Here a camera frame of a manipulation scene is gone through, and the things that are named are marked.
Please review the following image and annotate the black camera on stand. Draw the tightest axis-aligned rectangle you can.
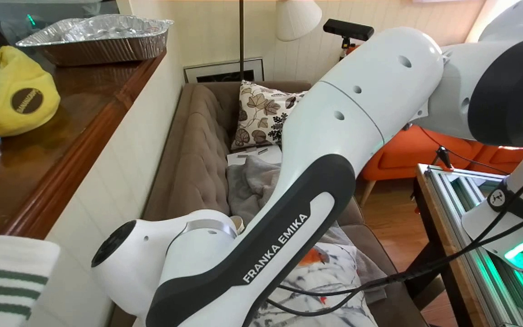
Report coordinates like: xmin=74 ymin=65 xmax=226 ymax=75
xmin=321 ymin=16 xmax=375 ymax=61

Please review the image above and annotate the brown tufted sofa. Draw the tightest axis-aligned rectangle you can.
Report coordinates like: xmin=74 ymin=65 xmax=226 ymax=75
xmin=104 ymin=79 xmax=426 ymax=327

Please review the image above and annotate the table with aluminium frame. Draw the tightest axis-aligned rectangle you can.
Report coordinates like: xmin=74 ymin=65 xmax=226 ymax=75
xmin=400 ymin=161 xmax=523 ymax=327

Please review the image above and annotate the white green striped towel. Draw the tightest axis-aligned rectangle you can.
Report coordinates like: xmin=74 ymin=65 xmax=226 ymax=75
xmin=0 ymin=234 xmax=61 ymax=327

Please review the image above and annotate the black lamp pole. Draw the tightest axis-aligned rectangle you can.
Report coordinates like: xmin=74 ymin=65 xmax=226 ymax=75
xmin=237 ymin=0 xmax=246 ymax=81

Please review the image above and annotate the white pillow with blue branches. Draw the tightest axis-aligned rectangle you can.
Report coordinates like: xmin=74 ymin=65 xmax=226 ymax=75
xmin=248 ymin=241 xmax=379 ymax=327

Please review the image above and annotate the white paper cup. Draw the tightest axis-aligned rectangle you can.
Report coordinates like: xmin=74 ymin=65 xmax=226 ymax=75
xmin=228 ymin=214 xmax=246 ymax=234

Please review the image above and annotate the black cable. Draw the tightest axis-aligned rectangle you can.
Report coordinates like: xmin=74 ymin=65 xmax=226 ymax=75
xmin=259 ymin=159 xmax=523 ymax=317

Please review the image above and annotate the grey blanket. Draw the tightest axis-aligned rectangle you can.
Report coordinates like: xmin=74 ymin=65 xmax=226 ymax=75
xmin=224 ymin=143 xmax=390 ymax=304

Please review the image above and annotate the aluminium foil tray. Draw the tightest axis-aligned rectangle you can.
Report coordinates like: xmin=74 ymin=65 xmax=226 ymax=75
xmin=12 ymin=12 xmax=173 ymax=68

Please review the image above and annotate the white lamp shade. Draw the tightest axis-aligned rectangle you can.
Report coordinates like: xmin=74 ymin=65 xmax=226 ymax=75
xmin=273 ymin=0 xmax=324 ymax=43

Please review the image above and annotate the orange armchair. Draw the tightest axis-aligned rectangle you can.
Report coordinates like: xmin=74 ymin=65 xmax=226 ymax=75
xmin=357 ymin=123 xmax=523 ymax=204

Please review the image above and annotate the brown leaf print cushion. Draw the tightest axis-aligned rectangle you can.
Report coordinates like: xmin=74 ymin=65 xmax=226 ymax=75
xmin=228 ymin=77 xmax=308 ymax=152

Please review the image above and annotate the brown wooden counter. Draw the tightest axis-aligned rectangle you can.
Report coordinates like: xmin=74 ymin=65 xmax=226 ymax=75
xmin=0 ymin=46 xmax=166 ymax=241

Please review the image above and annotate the yellow cloth bag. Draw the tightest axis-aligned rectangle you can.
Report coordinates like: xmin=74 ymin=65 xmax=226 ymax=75
xmin=0 ymin=45 xmax=61 ymax=139

